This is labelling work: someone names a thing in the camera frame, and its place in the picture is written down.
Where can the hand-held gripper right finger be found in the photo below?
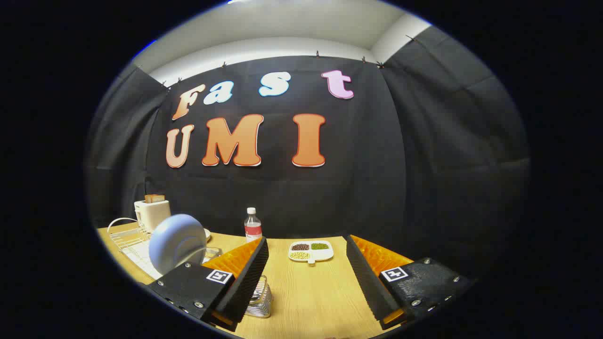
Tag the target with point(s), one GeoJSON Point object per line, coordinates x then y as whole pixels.
{"type": "Point", "coordinates": [370, 282]}

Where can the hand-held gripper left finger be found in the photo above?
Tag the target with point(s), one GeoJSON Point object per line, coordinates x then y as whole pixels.
{"type": "Point", "coordinates": [245, 282]}

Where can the light blue plate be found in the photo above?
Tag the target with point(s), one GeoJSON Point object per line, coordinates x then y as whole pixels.
{"type": "Point", "coordinates": [174, 242]}

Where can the beige plate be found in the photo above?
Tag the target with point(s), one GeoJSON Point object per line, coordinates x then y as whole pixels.
{"type": "Point", "coordinates": [207, 234]}

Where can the white divided dish with beans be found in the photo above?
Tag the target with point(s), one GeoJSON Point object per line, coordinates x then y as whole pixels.
{"type": "Point", "coordinates": [311, 251]}

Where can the clear red label water bottle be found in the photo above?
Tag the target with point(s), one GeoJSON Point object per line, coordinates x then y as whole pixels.
{"type": "Point", "coordinates": [253, 228]}

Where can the black backdrop cloth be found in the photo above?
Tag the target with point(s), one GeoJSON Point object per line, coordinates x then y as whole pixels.
{"type": "Point", "coordinates": [367, 188]}

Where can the white toaster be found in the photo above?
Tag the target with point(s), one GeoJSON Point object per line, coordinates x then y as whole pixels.
{"type": "Point", "coordinates": [153, 215]}

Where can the brown toast slice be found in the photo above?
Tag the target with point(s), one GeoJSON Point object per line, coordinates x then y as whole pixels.
{"type": "Point", "coordinates": [154, 198]}

